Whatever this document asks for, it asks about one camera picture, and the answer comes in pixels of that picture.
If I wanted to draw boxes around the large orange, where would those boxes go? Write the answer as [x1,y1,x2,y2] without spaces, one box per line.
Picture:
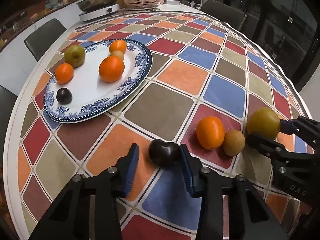
[99,55,125,83]

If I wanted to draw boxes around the dark plum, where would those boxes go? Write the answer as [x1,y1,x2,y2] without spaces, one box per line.
[149,139,180,169]
[56,87,72,105]

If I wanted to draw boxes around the pink woven basket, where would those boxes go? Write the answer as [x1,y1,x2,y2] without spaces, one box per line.
[123,0,164,9]

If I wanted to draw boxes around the colourful checkered tablecloth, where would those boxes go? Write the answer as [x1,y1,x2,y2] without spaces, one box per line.
[9,12,308,239]

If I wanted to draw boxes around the blue white porcelain plate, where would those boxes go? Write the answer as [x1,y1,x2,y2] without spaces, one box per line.
[43,39,152,124]

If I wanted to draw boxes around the oval orange tangerine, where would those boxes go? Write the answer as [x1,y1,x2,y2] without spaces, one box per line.
[196,116,225,150]

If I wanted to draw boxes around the small brown kiwi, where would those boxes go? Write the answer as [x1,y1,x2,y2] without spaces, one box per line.
[110,50,124,61]

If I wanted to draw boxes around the medium orange tangerine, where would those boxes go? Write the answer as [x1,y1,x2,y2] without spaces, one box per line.
[55,63,74,85]

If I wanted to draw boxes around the grey chair far left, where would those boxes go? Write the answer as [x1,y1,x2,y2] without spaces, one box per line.
[24,18,66,61]

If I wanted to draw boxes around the steel pot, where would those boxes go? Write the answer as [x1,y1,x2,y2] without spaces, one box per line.
[77,0,117,12]

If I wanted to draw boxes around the white induction cooker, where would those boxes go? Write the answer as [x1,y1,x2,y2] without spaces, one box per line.
[79,3,120,22]

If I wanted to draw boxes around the grey chair right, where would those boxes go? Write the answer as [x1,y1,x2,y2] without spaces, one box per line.
[200,0,246,31]

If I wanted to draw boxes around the grey chair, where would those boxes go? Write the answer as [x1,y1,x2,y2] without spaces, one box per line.
[0,86,17,157]
[200,0,246,31]
[24,18,66,61]

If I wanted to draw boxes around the small orange tangerine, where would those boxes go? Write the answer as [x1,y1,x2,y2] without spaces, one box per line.
[109,40,127,53]

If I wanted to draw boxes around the yellow green pear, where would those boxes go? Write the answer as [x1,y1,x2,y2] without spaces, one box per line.
[246,107,280,140]

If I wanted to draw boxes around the grey chair near left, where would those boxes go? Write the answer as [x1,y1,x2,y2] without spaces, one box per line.
[0,86,17,157]

